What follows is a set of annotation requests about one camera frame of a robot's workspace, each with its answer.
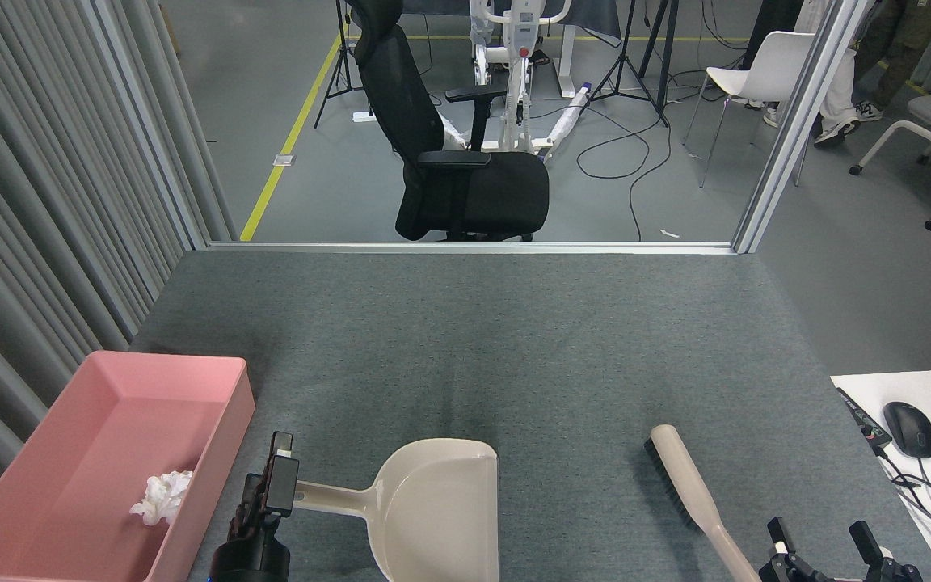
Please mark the white power strip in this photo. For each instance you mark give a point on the white power strip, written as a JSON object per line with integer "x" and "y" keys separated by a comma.
{"x": 364, "y": 117}

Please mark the white wheeled stand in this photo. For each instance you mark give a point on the white wheeled stand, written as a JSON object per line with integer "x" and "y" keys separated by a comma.
{"x": 524, "y": 32}

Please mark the grey curtain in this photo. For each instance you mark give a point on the grey curtain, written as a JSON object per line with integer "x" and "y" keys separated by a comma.
{"x": 21, "y": 202}

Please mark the black computer mouse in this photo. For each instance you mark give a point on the black computer mouse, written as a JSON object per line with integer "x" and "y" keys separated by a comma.
{"x": 910, "y": 428}

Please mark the black tripod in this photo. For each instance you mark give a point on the black tripod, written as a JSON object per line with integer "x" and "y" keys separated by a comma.
{"x": 663, "y": 48}
{"x": 343, "y": 65}

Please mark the pink plastic bin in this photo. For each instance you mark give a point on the pink plastic bin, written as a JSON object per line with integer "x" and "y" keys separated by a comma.
{"x": 69, "y": 453}

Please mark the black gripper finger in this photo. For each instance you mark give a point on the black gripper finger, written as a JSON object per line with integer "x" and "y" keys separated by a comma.
{"x": 789, "y": 570}
{"x": 890, "y": 572}

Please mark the metal floor plate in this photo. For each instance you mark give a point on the metal floor plate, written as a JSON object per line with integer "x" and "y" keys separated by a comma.
{"x": 284, "y": 160}

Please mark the person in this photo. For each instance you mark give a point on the person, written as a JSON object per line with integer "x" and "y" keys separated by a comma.
{"x": 902, "y": 40}
{"x": 837, "y": 97}

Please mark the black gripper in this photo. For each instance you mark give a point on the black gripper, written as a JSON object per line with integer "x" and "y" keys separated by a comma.
{"x": 247, "y": 564}

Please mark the black slim device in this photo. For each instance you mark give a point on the black slim device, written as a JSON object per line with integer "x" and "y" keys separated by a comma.
{"x": 861, "y": 416}

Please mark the silver table edge rail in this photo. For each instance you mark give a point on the silver table edge rail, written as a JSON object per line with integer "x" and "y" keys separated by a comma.
{"x": 465, "y": 247}

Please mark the black office chair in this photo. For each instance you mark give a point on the black office chair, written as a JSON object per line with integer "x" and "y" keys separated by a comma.
{"x": 473, "y": 194}

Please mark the beige plastic dustpan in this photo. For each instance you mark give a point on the beige plastic dustpan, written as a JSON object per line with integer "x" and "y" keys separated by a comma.
{"x": 441, "y": 517}

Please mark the white plastic chair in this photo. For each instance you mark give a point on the white plastic chair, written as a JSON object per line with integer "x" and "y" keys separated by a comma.
{"x": 773, "y": 69}

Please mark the beige hand brush black bristles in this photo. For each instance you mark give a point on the beige hand brush black bristles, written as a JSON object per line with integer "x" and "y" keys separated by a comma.
{"x": 684, "y": 469}

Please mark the silver post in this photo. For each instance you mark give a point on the silver post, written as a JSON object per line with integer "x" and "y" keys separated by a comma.
{"x": 797, "y": 121}
{"x": 150, "y": 121}

